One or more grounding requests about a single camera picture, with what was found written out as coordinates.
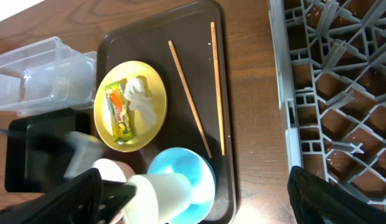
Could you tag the green snack wrapper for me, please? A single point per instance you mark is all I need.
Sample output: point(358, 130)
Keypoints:
point(118, 107)

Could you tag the right wooden chopstick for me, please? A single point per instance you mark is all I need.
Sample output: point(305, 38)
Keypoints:
point(217, 87)

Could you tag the left wooden chopstick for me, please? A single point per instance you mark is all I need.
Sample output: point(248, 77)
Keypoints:
point(189, 97)

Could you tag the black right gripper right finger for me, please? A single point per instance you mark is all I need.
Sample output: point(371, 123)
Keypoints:
point(314, 200)

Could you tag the wooden chopstick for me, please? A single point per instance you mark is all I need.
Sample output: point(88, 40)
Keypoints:
point(189, 97)
point(217, 87)

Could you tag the white cup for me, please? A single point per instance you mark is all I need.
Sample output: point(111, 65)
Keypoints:
point(159, 198)

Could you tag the dark brown serving tray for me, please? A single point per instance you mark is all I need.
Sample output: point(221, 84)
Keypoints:
point(188, 27)

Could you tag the grey dishwasher rack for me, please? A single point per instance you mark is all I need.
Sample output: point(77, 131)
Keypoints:
point(330, 61)

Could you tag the light blue bowl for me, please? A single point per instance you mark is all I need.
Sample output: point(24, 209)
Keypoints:
point(199, 173)

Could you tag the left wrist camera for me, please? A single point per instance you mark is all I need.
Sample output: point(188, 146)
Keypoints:
point(86, 150)

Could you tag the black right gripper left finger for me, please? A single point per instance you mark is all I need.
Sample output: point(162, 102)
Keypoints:
point(86, 198)

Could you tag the clear plastic waste bin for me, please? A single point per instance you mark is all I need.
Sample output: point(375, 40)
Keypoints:
point(46, 76)

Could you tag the black waste tray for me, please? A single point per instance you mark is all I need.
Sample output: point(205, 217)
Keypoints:
point(37, 158)

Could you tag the yellow plate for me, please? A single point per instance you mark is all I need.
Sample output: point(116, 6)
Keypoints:
point(155, 90)

